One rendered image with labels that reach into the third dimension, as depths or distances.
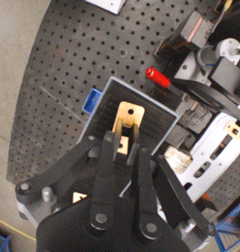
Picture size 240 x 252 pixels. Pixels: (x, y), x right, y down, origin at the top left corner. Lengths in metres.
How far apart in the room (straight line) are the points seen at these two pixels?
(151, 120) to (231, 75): 0.17
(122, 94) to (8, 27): 1.80
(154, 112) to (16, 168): 1.07
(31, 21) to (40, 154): 1.31
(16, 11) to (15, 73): 0.66
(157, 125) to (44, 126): 0.71
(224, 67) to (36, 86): 0.80
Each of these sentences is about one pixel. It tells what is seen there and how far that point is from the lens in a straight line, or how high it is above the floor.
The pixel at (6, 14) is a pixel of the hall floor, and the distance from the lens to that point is 2.04.
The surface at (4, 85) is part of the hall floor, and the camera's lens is 1.98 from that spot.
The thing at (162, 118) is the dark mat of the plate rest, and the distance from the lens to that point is 0.28.
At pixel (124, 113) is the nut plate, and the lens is 0.23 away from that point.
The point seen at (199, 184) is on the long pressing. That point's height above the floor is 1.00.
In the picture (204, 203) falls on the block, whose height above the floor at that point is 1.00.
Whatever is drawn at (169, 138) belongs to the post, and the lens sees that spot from 0.36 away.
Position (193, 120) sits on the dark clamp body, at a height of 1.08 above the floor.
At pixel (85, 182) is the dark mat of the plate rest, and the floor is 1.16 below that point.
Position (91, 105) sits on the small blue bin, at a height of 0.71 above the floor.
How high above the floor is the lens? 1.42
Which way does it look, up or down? 70 degrees down
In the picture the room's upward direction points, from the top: 169 degrees counter-clockwise
